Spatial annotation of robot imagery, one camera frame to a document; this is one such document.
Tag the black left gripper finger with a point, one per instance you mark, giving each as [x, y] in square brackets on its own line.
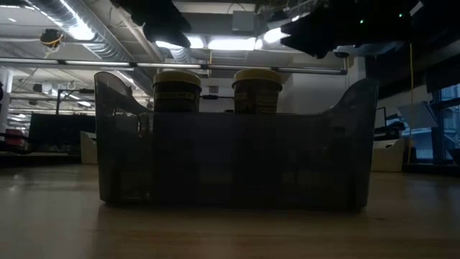
[172, 35]

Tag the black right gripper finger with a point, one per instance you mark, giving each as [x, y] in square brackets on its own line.
[316, 37]

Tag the yellow lid spice jar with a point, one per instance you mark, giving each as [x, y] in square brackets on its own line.
[257, 91]
[177, 93]

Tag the white plastic bin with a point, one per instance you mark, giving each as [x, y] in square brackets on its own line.
[89, 149]
[388, 158]

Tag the ceiling light panel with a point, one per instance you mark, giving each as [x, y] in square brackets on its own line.
[231, 44]
[197, 42]

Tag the silver horizontal pipe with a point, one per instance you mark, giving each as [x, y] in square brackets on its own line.
[215, 67]

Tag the grey ceiling box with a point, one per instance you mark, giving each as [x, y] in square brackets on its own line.
[243, 21]

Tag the grey tilted panel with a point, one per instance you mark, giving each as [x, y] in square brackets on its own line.
[417, 115]

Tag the black equipment pile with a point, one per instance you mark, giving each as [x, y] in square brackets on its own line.
[390, 131]

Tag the dark grey translucent bin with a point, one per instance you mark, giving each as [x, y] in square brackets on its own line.
[233, 162]

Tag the black monitor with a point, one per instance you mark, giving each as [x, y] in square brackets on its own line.
[61, 129]

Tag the red object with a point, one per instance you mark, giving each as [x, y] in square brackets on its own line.
[12, 139]

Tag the black metal table frame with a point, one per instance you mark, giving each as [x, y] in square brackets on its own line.
[50, 160]

